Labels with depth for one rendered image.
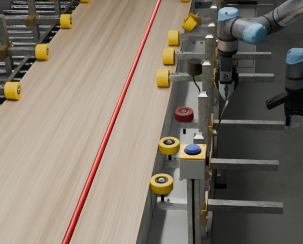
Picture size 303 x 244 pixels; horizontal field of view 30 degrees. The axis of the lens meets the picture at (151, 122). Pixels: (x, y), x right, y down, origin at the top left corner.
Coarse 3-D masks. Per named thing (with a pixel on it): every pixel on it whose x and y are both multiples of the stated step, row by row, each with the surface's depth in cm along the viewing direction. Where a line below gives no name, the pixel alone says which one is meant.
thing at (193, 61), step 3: (189, 60) 224; (192, 60) 224; (195, 60) 224; (198, 60) 223; (192, 63) 221; (195, 63) 221; (198, 63) 221; (189, 69) 223; (198, 69) 222; (198, 75) 224; (201, 75) 224; (201, 78) 224; (195, 81) 227; (201, 81) 225; (198, 87) 228
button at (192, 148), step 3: (189, 144) 154; (192, 144) 154; (195, 144) 154; (186, 147) 153; (189, 147) 153; (192, 147) 153; (195, 147) 153; (198, 147) 153; (186, 150) 152; (189, 150) 152; (192, 150) 151; (195, 150) 151; (198, 150) 152; (192, 153) 152
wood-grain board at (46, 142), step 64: (128, 0) 378; (192, 0) 377; (64, 64) 290; (128, 64) 286; (0, 128) 235; (64, 128) 232; (128, 128) 230; (0, 192) 196; (64, 192) 194; (128, 192) 192
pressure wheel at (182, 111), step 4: (180, 108) 241; (184, 108) 241; (188, 108) 240; (176, 112) 238; (180, 112) 238; (184, 112) 238; (188, 112) 237; (192, 112) 237; (176, 116) 238; (180, 116) 236; (184, 116) 236; (188, 116) 236; (192, 116) 238; (176, 120) 239; (180, 120) 237; (184, 120) 237; (188, 120) 237; (184, 132) 243
